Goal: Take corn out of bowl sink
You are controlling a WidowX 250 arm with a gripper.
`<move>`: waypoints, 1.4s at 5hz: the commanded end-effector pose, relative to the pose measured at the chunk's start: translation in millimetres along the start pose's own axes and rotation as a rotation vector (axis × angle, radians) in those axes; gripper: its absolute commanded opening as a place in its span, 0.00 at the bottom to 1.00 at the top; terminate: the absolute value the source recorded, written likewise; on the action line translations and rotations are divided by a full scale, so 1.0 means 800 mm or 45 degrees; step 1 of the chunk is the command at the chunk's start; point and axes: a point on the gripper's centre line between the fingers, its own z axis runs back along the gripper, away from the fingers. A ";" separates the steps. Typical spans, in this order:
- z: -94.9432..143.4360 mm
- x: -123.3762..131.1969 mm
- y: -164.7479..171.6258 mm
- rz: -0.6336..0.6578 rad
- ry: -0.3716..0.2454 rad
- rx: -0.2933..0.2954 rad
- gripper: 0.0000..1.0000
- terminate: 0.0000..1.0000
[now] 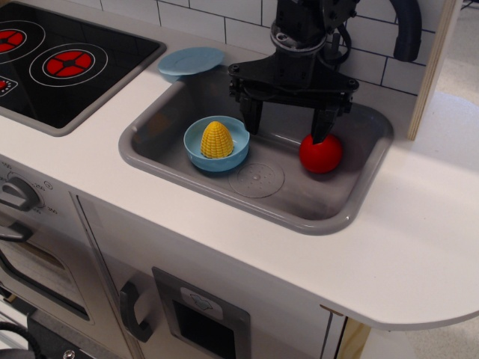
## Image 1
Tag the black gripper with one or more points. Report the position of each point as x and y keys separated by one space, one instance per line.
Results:
x=299 y=75

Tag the yellow toy corn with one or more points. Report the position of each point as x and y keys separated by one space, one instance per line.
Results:
x=216 y=142

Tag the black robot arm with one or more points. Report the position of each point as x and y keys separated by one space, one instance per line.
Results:
x=301 y=20

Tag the grey toy sink basin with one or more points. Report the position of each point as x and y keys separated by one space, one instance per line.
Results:
x=270 y=182

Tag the light blue bowl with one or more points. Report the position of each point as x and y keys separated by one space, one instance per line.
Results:
x=192 y=143

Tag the red toy tomato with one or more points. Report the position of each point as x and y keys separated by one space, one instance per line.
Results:
x=323 y=157

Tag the light blue plate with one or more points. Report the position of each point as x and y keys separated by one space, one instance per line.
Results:
x=190 y=61

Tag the dark grey toy faucet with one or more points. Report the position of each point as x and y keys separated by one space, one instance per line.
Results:
x=409 y=22

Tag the grey toy dispenser panel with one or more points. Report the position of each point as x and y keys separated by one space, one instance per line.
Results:
x=202 y=320

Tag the black toy stovetop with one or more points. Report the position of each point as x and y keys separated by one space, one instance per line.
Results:
x=56 y=70

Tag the grey oven knob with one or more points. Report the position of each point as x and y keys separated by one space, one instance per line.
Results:
x=18 y=194

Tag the white toy oven door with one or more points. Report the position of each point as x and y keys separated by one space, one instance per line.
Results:
x=55 y=274

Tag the wooden side post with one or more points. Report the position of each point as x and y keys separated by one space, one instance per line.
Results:
x=447 y=21

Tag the grey cabinet door handle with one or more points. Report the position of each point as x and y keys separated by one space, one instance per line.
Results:
x=128 y=297

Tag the grey oven door handle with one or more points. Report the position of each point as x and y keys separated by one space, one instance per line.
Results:
x=16 y=232

